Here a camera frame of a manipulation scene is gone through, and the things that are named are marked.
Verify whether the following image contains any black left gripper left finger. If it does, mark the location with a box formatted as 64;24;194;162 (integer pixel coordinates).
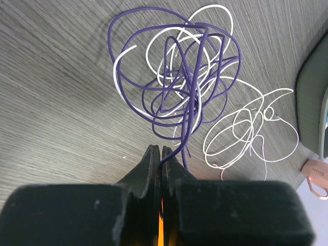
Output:
1;145;160;245

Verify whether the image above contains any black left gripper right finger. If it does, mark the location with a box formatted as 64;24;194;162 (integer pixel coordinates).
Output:
161;147;315;245

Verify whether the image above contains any white cable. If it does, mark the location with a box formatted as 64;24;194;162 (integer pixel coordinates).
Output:
112;4;300;181

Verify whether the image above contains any purple cable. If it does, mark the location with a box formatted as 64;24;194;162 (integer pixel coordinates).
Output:
107;7;243;171

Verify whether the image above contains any yellow plastic bin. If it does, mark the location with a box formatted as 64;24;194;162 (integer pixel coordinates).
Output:
157;200;164;246

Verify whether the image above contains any pink mug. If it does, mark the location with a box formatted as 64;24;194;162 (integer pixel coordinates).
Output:
301;159;327;200

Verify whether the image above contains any dark green tray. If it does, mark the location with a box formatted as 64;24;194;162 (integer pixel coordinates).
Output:
296;35;327;160

